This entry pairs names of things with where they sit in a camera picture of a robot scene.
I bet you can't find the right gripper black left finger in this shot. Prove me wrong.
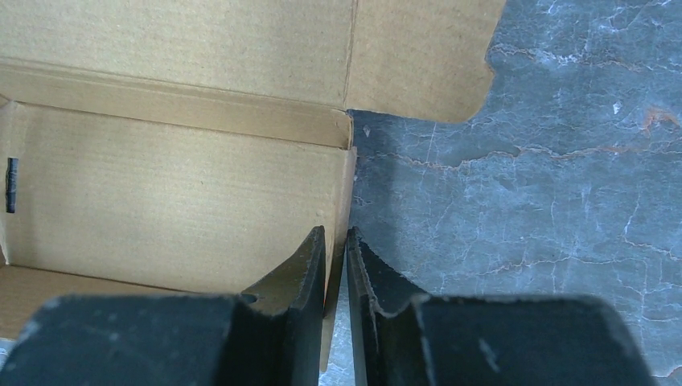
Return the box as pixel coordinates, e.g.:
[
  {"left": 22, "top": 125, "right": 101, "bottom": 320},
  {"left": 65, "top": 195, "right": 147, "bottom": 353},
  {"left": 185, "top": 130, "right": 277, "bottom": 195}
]
[{"left": 1, "top": 226, "right": 326, "bottom": 385}]

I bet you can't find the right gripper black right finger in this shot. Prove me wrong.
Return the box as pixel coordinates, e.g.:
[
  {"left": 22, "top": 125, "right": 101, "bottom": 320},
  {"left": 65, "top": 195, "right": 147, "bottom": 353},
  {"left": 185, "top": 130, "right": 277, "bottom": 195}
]
[{"left": 346, "top": 228, "right": 655, "bottom": 385}]

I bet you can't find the cardboard box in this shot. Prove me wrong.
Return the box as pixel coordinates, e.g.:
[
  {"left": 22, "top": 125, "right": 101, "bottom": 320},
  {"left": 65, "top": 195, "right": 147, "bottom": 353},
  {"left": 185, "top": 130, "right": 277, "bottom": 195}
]
[{"left": 1, "top": 1, "right": 505, "bottom": 371}]

